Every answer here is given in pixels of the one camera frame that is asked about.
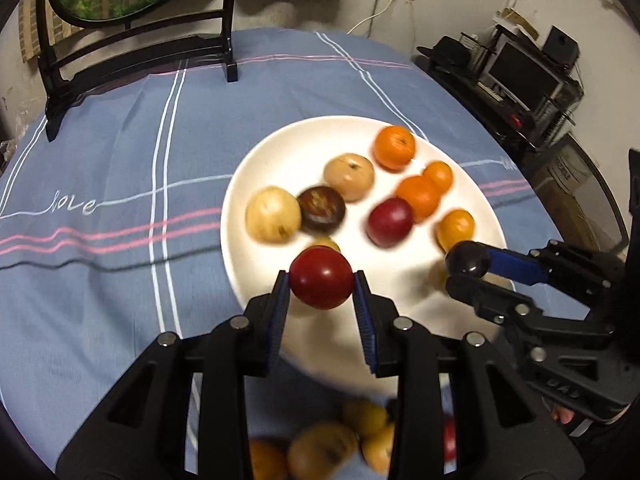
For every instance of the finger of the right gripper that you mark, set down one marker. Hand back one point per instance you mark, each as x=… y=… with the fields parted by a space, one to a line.
x=505 y=263
x=489 y=301

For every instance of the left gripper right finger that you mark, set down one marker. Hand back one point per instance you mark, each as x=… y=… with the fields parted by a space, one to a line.
x=396 y=346

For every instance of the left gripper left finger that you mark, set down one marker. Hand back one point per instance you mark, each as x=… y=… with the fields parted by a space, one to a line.
x=246 y=345

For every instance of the dark purple plum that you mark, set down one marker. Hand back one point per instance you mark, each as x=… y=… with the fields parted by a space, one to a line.
x=470 y=258

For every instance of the pale striped melon fruit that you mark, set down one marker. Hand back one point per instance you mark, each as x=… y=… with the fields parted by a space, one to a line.
x=377 y=450

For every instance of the small orange fruit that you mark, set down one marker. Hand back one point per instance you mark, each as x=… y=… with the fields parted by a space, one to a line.
x=268 y=461

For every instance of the large yellow speckled fruit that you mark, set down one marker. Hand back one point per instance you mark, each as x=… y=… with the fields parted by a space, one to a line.
x=321 y=450

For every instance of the small orange tomato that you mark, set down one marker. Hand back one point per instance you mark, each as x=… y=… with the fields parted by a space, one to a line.
x=440 y=174
x=457 y=226

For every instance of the large orange fruit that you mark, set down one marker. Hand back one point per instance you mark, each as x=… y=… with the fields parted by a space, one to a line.
x=421 y=194

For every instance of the large red tomato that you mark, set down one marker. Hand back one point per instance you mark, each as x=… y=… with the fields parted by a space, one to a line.
x=450 y=443

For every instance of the person's right hand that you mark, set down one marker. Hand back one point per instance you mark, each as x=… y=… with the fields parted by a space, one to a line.
x=562 y=415

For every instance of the black mesh chair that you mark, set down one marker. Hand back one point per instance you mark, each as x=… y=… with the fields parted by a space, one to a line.
x=576 y=197

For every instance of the small orange tomato on plate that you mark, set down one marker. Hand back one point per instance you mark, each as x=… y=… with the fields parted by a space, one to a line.
x=457 y=226

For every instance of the small yellow-green fruit on plate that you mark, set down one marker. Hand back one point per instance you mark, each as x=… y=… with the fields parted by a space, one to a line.
x=324 y=241

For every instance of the dark red fruit on plate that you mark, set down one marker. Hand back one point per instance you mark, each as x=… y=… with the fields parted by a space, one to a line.
x=389 y=222

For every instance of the pale speckled fruit on plate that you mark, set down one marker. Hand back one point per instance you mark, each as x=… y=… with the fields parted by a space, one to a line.
x=272 y=216

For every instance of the white round plate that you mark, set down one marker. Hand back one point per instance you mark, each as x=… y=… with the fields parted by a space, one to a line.
x=326 y=345

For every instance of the dark brown fruit on plate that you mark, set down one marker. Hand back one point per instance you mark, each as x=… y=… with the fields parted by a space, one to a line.
x=322 y=208

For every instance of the beige round fruit on plate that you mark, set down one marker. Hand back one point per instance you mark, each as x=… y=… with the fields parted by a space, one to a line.
x=351 y=175

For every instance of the computer monitor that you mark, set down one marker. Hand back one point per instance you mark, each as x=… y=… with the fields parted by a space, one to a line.
x=522 y=77

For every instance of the blue striped tablecloth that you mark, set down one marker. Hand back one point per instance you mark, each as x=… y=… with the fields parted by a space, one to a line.
x=109 y=232

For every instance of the orange tangerine on plate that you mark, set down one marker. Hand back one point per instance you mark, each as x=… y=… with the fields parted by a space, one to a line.
x=394 y=148

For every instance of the black speaker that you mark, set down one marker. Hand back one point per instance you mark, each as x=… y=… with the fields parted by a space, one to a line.
x=561 y=48

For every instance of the black media shelf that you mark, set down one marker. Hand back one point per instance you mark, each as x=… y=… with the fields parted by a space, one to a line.
x=460 y=64

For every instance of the round goldfish screen ornament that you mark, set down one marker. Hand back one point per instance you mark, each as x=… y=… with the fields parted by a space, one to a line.
x=62 y=94

